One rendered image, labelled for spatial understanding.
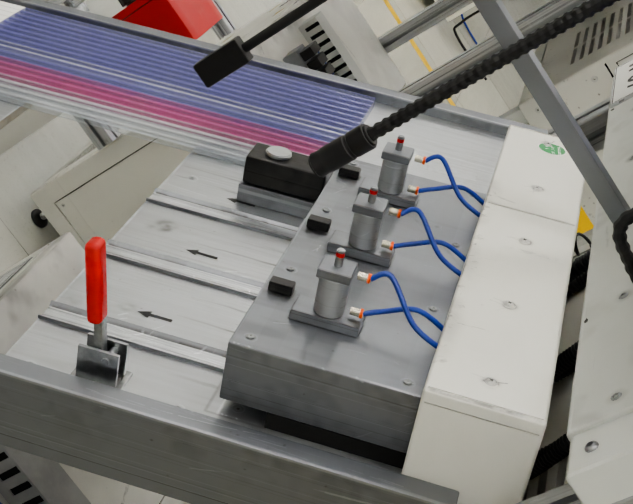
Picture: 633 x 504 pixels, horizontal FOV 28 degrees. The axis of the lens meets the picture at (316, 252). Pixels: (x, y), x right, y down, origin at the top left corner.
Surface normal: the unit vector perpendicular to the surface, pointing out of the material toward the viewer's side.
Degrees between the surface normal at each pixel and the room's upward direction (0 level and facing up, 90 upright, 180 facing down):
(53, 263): 0
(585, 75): 90
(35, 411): 90
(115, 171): 90
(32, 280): 0
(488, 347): 45
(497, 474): 90
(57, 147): 0
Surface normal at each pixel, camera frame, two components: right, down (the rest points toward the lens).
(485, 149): 0.17, -0.86
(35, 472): 0.79, -0.43
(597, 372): -0.56, -0.79
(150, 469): -0.25, 0.43
